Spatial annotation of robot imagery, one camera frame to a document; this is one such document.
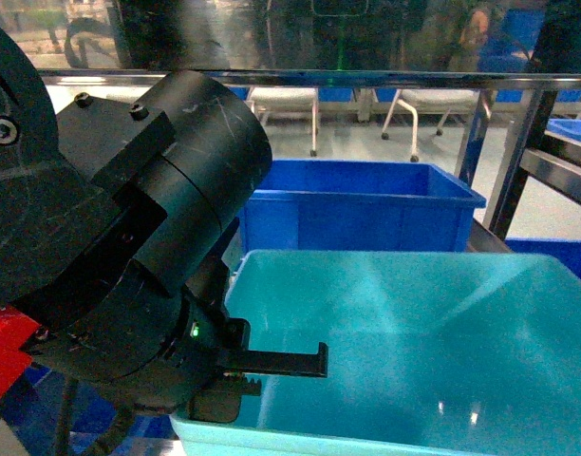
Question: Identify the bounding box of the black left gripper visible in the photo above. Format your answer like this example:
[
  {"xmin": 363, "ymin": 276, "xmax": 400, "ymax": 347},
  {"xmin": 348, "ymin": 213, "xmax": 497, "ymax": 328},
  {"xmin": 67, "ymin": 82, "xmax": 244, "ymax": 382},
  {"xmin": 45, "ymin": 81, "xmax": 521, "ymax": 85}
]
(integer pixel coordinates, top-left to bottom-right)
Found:
[{"xmin": 124, "ymin": 265, "xmax": 328, "ymax": 423}]

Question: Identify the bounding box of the teal plastic bin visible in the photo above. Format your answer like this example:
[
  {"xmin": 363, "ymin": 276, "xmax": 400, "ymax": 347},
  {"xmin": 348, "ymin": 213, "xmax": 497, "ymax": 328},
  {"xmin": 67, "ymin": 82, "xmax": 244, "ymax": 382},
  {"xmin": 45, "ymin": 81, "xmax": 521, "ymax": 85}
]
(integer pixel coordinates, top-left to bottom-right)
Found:
[{"xmin": 171, "ymin": 250, "xmax": 581, "ymax": 455}]

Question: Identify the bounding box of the stainless left shelf rack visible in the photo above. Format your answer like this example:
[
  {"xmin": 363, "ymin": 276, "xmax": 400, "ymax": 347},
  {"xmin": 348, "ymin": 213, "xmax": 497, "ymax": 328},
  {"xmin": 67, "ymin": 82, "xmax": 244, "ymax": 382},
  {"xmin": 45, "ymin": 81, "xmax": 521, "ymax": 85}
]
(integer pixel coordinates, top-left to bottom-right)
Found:
[{"xmin": 33, "ymin": 68, "xmax": 581, "ymax": 257}]

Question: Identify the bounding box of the blue bin behind teal bin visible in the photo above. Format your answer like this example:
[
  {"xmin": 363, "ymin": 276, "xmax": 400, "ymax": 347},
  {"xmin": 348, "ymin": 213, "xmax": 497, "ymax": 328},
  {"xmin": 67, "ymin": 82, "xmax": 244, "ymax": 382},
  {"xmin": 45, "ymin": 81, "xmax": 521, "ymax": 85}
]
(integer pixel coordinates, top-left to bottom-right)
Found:
[{"xmin": 239, "ymin": 159, "xmax": 486, "ymax": 252}]

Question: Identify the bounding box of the grey chair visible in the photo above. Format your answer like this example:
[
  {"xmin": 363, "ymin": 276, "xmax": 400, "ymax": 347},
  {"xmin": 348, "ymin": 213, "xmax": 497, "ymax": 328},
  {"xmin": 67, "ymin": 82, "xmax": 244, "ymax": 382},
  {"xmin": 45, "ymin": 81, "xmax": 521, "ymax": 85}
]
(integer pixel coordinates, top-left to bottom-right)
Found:
[{"xmin": 246, "ymin": 85, "xmax": 319, "ymax": 158}]

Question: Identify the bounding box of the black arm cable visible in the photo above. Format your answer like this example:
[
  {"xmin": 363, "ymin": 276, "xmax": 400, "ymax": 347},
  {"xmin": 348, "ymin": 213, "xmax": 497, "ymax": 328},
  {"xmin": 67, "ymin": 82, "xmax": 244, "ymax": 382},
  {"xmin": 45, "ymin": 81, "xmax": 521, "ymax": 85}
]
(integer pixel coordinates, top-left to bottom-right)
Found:
[{"xmin": 52, "ymin": 374, "xmax": 135, "ymax": 456}]

